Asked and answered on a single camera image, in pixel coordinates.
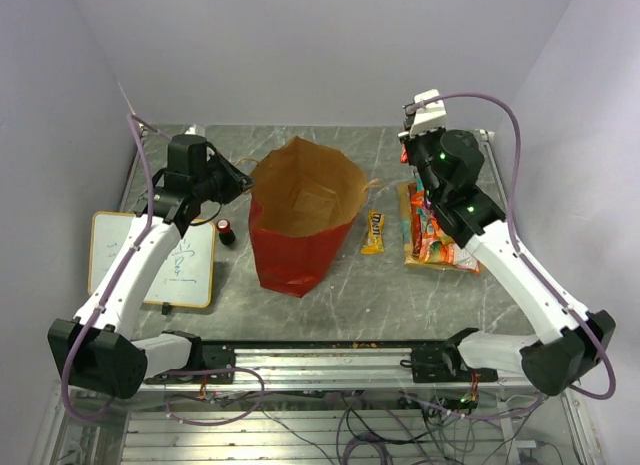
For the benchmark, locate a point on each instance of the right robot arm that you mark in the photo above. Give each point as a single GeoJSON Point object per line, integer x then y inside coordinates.
{"type": "Point", "coordinates": [568, 340]}

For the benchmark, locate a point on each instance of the brown snack pouch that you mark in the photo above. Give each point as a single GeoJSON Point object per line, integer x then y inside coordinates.
{"type": "Point", "coordinates": [404, 191]}

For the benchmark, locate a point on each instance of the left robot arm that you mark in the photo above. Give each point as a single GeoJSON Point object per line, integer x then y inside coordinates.
{"type": "Point", "coordinates": [95, 350]}

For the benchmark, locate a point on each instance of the colourful small snack packets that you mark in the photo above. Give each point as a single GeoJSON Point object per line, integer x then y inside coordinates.
{"type": "Point", "coordinates": [431, 231]}

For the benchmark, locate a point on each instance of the small orange snack packet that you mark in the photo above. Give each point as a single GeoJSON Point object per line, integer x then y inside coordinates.
{"type": "Point", "coordinates": [446, 254]}

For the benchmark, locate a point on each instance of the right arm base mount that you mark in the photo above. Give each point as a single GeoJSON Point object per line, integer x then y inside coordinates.
{"type": "Point", "coordinates": [439, 361]}

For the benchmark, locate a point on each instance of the yellow M&M's candy pack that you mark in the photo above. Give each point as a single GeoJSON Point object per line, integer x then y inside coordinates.
{"type": "Point", "coordinates": [374, 243]}

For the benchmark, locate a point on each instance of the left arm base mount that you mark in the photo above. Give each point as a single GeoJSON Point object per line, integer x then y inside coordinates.
{"type": "Point", "coordinates": [210, 364]}

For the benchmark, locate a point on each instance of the small whiteboard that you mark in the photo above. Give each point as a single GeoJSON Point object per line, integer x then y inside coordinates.
{"type": "Point", "coordinates": [185, 278]}

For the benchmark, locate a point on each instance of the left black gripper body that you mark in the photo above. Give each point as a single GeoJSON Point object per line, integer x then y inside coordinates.
{"type": "Point", "coordinates": [210, 186]}

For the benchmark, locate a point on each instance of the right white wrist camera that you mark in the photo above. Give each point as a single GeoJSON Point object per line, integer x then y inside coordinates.
{"type": "Point", "coordinates": [425, 114]}

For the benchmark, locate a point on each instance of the red capped black marker stamp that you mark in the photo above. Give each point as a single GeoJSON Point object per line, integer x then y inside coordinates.
{"type": "Point", "coordinates": [225, 232]}

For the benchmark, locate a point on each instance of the aluminium extrusion rail frame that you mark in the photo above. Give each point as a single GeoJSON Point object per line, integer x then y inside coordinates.
{"type": "Point", "coordinates": [280, 367]}

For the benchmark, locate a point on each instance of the teal Fox's candy bag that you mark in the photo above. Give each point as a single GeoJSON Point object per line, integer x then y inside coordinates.
{"type": "Point", "coordinates": [407, 230]}

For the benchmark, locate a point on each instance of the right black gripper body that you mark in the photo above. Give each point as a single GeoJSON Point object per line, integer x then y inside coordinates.
{"type": "Point", "coordinates": [421, 148]}

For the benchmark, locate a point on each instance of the red brown paper bag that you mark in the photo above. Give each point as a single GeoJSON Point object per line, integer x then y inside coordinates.
{"type": "Point", "coordinates": [304, 202]}

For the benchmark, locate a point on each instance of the orange Fox's candy bag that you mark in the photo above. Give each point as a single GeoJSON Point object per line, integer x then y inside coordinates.
{"type": "Point", "coordinates": [418, 204]}

